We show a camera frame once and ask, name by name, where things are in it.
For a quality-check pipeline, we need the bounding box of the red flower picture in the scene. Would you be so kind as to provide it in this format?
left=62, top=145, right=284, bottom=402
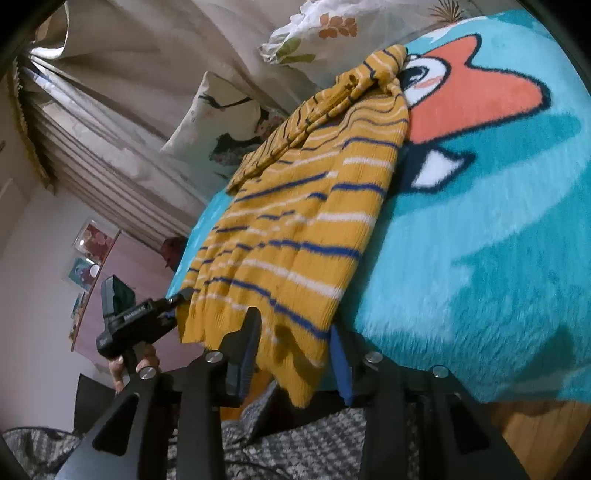
left=73, top=218, right=119, bottom=265

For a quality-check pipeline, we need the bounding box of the turquoise cartoon fleece blanket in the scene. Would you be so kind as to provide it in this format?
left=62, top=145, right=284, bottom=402
left=171, top=9, right=590, bottom=402

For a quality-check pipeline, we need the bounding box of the blue cartoon picture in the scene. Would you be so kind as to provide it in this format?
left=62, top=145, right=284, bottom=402
left=67, top=256, right=100, bottom=292

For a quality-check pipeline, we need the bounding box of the white floral leaf pillow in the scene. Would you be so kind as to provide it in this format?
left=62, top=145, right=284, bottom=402
left=259, top=0, right=480, bottom=88

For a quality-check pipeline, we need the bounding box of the black television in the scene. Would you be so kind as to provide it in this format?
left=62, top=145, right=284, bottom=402
left=73, top=374, right=115, bottom=435

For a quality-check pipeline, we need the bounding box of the person's left hand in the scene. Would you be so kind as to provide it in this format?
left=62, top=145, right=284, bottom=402
left=108, top=344, right=160, bottom=393

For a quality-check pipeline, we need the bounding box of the white eyelash face cushion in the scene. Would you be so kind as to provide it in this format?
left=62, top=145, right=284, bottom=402
left=160, top=71, right=286, bottom=180

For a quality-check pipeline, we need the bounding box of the beige curtain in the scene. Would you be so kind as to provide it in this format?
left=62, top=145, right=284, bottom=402
left=18, top=1, right=315, bottom=247

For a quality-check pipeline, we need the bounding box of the pink cabinet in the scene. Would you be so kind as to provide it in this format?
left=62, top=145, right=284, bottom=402
left=71, top=230, right=205, bottom=375

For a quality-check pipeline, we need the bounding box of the mustard striped knit sweater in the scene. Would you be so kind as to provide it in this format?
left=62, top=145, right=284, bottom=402
left=176, top=45, right=410, bottom=408

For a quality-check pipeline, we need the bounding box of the dark red plush toy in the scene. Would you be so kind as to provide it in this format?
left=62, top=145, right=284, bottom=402
left=160, top=236, right=188, bottom=272

